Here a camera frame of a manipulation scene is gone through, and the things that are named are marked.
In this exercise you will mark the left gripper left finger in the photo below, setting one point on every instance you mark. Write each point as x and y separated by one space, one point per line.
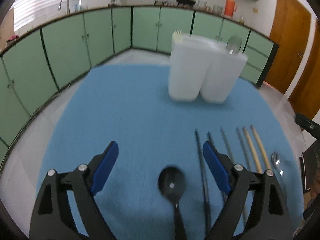
52 215

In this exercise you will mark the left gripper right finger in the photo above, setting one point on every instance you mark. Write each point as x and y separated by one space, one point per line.
268 217

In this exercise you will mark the small metal spoon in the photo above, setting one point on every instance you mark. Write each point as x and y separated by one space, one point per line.
276 161

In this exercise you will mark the grey metal chopstick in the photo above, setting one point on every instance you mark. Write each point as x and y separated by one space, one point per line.
243 148
227 146

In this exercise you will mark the wooden chopstick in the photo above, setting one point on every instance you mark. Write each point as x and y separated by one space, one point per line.
261 147
253 150

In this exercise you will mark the black chopstick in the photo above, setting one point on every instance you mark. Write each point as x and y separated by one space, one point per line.
206 203
209 137

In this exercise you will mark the black plastic spoon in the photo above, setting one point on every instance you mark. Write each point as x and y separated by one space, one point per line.
172 185

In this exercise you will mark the large metal spoon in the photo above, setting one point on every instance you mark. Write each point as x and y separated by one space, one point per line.
234 44

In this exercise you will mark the cream plastic fork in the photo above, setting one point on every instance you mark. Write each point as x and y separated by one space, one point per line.
177 36

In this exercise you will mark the green lower kitchen cabinets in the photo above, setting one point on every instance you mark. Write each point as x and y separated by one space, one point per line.
45 60

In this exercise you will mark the person's right hand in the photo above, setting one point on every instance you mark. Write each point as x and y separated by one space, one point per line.
315 189

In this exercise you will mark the wooden door right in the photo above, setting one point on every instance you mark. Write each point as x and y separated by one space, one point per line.
305 96

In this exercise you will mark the wooden door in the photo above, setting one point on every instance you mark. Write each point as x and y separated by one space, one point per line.
290 30
305 96

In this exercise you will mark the wooden door left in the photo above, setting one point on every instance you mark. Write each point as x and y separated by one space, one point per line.
290 30

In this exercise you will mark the small glass oil bottle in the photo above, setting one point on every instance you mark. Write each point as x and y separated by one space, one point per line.
242 20

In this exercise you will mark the white twin utensil holder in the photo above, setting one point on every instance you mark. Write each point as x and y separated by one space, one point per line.
200 66

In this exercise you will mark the orange thermos flask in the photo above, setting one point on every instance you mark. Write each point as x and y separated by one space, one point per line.
230 8

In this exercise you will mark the blue table mat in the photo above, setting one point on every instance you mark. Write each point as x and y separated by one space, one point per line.
130 104

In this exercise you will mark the glass jars on counter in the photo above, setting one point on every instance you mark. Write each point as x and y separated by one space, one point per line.
214 9

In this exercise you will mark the black wok with lid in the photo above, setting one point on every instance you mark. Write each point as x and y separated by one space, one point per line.
189 3

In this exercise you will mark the pink cloth on counter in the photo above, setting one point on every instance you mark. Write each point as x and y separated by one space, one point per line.
12 40

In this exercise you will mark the white window blinds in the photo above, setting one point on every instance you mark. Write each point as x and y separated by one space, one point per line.
27 11

